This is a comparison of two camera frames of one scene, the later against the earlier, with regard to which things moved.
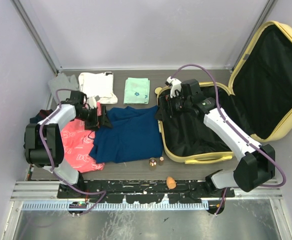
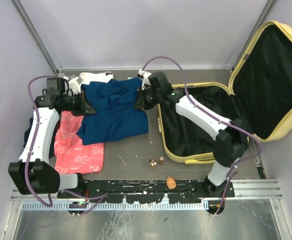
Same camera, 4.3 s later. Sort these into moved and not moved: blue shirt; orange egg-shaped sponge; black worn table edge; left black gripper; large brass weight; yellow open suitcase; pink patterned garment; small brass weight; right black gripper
Moved: left black gripper; blue shirt; right black gripper
Not moved: yellow open suitcase; black worn table edge; orange egg-shaped sponge; small brass weight; pink patterned garment; large brass weight
